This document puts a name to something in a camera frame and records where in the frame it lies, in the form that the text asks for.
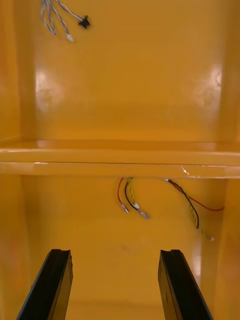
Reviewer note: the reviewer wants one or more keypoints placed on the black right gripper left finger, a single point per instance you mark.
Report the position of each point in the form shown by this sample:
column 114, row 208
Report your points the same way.
column 47, row 287

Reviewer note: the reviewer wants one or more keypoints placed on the yellow-orange plastic bin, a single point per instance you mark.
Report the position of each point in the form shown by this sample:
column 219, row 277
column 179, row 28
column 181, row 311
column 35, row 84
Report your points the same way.
column 112, row 237
column 125, row 87

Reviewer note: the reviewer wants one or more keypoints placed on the blue-white harness, black connectors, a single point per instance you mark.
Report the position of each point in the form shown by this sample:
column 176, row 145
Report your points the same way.
column 84, row 23

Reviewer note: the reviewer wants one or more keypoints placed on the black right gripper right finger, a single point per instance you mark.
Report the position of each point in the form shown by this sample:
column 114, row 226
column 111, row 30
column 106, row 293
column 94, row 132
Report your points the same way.
column 177, row 287

